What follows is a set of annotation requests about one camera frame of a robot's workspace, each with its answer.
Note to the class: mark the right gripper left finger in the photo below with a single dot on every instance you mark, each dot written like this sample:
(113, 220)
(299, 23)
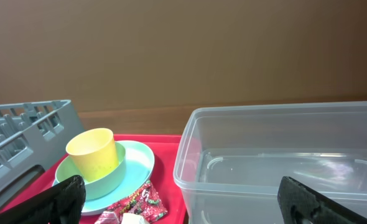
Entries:
(60, 204)

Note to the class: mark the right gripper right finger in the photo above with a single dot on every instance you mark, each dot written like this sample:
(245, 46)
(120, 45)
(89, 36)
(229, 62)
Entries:
(300, 204)

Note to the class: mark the light green bowl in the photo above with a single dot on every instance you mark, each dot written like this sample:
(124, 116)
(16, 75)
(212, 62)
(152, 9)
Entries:
(97, 188)

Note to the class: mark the yellow plastic cup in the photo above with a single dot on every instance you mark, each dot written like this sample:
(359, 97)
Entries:
(94, 153)

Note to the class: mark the white napkin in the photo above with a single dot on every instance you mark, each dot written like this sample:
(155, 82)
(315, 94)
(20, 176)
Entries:
(131, 218)

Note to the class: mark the red candy wrapper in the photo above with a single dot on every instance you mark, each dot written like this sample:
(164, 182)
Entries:
(145, 201)

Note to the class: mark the light blue plate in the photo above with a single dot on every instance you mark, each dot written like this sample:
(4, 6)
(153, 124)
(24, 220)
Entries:
(140, 163)

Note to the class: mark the grey dishwasher rack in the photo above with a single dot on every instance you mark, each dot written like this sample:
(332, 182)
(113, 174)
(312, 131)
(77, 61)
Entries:
(33, 137)

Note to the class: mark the clear plastic bin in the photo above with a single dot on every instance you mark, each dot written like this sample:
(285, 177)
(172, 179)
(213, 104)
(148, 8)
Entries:
(231, 160)

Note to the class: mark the red plastic tray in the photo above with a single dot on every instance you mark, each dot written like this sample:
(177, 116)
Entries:
(164, 148)

